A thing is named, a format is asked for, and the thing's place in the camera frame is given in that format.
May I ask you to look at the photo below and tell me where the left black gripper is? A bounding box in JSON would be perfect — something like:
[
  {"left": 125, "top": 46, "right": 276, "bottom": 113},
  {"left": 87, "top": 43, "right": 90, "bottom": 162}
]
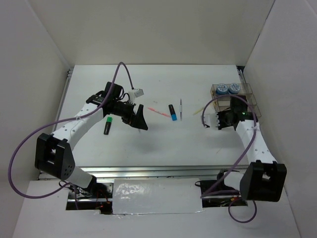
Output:
[{"left": 112, "top": 100, "right": 148, "bottom": 130}]

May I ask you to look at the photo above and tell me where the green cap black highlighter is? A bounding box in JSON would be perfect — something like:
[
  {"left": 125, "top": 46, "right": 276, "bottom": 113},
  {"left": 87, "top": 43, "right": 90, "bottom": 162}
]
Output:
[{"left": 104, "top": 117, "right": 112, "bottom": 135}]

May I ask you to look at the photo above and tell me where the blue cap black highlighter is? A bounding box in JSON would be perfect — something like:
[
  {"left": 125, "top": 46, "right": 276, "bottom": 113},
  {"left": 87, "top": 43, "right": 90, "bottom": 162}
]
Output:
[{"left": 168, "top": 104, "right": 177, "bottom": 121}]

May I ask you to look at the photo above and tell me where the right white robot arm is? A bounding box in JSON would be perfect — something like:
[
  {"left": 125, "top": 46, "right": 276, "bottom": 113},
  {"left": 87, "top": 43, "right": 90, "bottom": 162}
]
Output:
[{"left": 216, "top": 96, "right": 287, "bottom": 202}]

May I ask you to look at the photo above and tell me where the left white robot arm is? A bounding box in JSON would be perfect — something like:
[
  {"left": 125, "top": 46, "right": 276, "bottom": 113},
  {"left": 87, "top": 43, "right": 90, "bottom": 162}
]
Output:
[{"left": 35, "top": 82, "right": 148, "bottom": 198}]

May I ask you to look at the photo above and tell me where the red slim highlighter pen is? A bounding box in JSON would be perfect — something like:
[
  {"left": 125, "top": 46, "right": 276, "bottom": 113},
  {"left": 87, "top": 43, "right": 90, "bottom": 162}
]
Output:
[{"left": 147, "top": 107, "right": 171, "bottom": 118}]

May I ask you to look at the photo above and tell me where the clear drawer organizer box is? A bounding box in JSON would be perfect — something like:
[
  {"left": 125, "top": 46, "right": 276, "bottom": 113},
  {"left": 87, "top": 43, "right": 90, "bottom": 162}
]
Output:
[{"left": 211, "top": 83, "right": 262, "bottom": 118}]

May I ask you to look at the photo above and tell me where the white foil cover sheet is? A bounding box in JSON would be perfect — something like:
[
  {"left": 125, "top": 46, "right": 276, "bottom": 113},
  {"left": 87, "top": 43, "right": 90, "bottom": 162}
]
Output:
[{"left": 112, "top": 178, "right": 203, "bottom": 215}]

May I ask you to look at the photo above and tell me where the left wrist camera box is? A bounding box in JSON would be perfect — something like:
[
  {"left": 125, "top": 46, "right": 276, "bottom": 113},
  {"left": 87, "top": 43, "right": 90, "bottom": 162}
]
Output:
[{"left": 128, "top": 88, "right": 144, "bottom": 101}]

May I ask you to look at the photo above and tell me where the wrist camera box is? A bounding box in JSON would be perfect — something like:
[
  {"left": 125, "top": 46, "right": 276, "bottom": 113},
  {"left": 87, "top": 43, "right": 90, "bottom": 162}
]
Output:
[
  {"left": 128, "top": 88, "right": 144, "bottom": 101},
  {"left": 202, "top": 113, "right": 220, "bottom": 130}
]

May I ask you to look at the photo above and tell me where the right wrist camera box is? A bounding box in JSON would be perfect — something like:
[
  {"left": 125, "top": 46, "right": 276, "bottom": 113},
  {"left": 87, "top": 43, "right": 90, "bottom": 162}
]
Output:
[{"left": 202, "top": 113, "right": 220, "bottom": 130}]

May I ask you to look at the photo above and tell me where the aluminium frame rail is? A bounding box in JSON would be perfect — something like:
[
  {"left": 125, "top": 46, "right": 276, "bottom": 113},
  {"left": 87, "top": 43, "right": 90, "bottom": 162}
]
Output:
[{"left": 64, "top": 161, "right": 277, "bottom": 179}]

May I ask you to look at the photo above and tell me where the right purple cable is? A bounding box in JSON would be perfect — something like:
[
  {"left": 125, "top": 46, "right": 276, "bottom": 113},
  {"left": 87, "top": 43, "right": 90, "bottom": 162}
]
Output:
[{"left": 199, "top": 95, "right": 258, "bottom": 224}]

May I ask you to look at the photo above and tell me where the purple cable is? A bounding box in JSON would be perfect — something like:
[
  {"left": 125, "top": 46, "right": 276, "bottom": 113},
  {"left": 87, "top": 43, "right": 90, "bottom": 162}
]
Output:
[
  {"left": 199, "top": 95, "right": 258, "bottom": 224},
  {"left": 9, "top": 61, "right": 136, "bottom": 210}
]

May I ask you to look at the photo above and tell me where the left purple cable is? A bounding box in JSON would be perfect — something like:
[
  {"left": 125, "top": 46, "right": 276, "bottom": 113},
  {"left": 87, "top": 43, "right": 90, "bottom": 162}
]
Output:
[{"left": 9, "top": 61, "right": 136, "bottom": 210}]

